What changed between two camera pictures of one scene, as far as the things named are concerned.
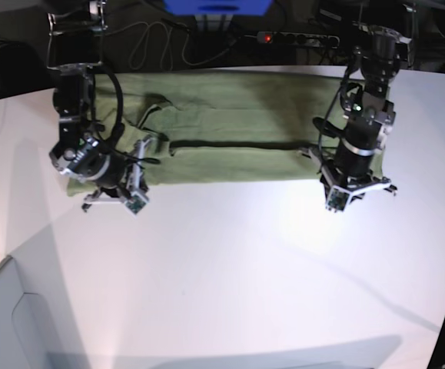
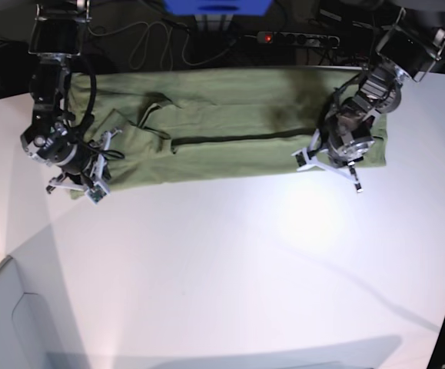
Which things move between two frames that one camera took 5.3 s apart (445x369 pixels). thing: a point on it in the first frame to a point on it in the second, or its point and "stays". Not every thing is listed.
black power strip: [314, 40] stays
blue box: [218, 8] stays
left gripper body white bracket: [137, 195] to [97, 190]
